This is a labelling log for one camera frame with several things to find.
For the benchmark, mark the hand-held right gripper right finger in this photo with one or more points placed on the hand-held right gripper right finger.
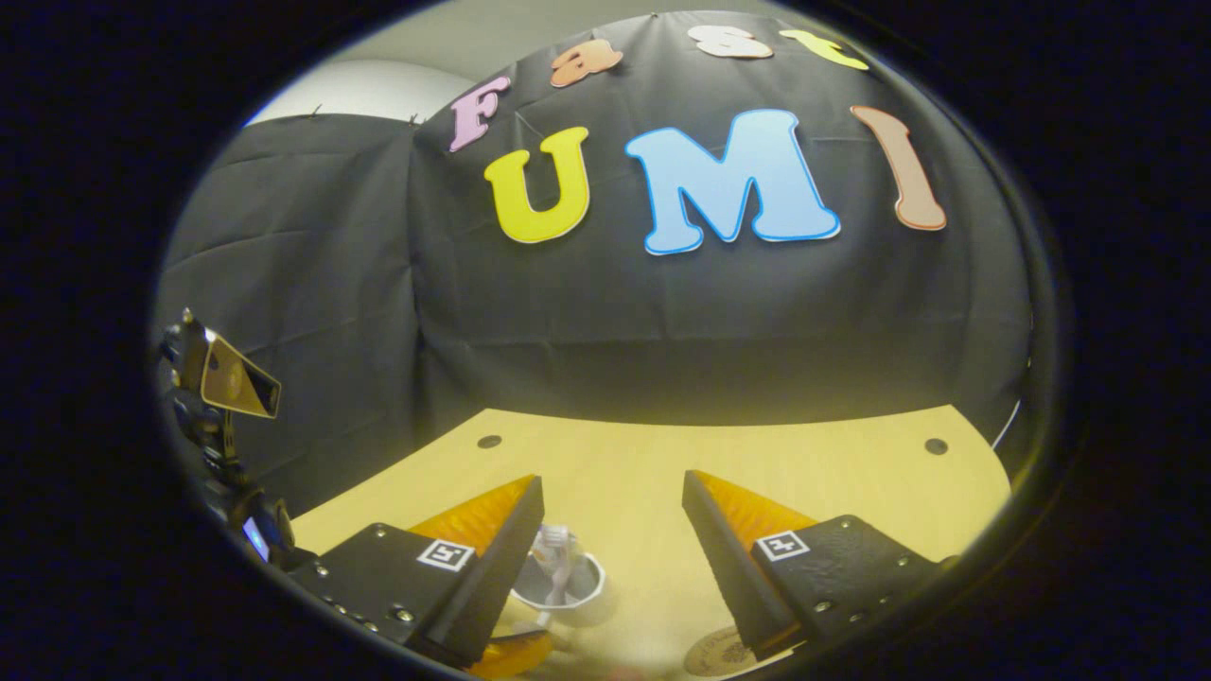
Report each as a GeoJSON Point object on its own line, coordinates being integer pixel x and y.
{"type": "Point", "coordinates": [724, 567]}

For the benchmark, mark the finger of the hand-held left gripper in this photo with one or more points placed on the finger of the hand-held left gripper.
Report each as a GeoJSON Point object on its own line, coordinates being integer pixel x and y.
{"type": "Point", "coordinates": [516, 654]}

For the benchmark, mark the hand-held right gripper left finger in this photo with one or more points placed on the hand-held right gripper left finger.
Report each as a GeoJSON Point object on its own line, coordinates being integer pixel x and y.
{"type": "Point", "coordinates": [501, 577]}

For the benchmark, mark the pale pink toothbrush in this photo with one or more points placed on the pale pink toothbrush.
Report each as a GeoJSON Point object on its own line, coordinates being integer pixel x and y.
{"type": "Point", "coordinates": [558, 582]}

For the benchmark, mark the white toothpaste tube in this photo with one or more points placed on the white toothpaste tube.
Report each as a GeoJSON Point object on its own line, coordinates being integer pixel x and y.
{"type": "Point", "coordinates": [553, 541]}

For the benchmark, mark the round wooden coaster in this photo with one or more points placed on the round wooden coaster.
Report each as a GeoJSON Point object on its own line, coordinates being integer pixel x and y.
{"type": "Point", "coordinates": [714, 653]}

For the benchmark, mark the wooden desktop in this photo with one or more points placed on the wooden desktop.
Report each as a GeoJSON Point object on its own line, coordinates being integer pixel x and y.
{"type": "Point", "coordinates": [615, 473]}

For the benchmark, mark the black backdrop cloth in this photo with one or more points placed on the black backdrop cloth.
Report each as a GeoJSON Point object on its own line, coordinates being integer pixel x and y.
{"type": "Point", "coordinates": [662, 322]}

